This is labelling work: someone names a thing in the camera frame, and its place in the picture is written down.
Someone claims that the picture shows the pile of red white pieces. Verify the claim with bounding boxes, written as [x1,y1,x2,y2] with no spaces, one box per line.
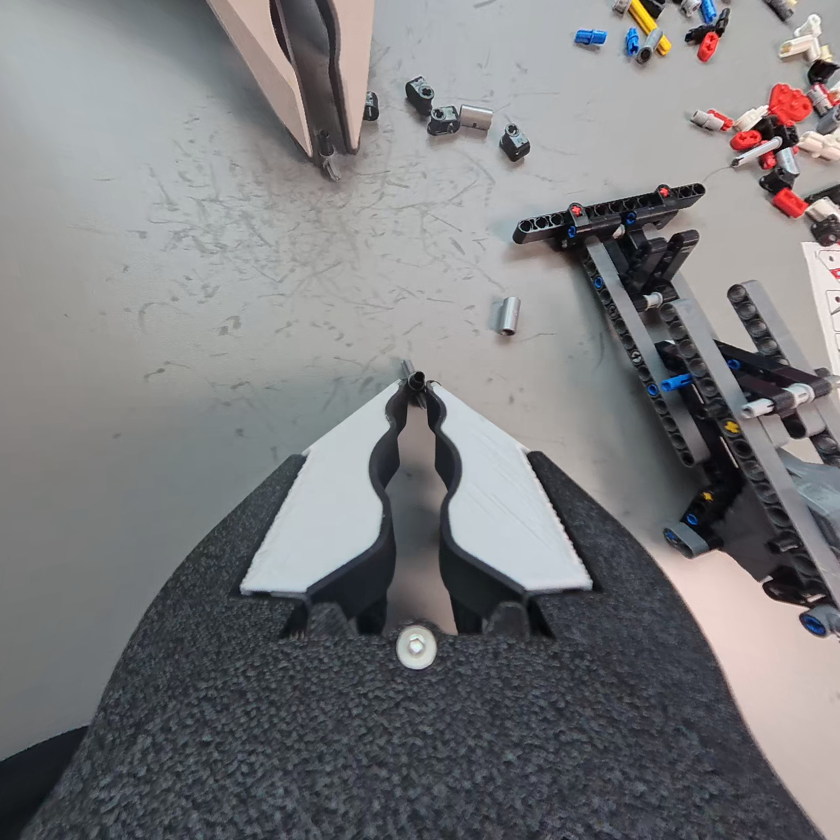
[689,12,840,247]

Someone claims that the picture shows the white sticker sheet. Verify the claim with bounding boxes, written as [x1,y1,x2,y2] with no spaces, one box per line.
[801,241,840,376]

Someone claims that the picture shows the pile of blue black pins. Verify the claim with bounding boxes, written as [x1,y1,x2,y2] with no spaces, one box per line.
[574,0,732,65]

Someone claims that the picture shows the grey black toy chassis model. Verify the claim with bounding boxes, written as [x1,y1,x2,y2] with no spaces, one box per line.
[512,182,840,639]

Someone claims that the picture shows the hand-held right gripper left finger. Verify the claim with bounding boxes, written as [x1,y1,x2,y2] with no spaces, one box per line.
[239,381,408,636]

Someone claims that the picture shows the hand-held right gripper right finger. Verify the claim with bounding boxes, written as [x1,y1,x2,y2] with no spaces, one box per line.
[424,382,595,636]

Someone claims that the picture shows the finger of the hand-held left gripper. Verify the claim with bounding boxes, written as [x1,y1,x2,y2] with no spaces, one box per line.
[205,0,317,160]
[317,0,376,156]

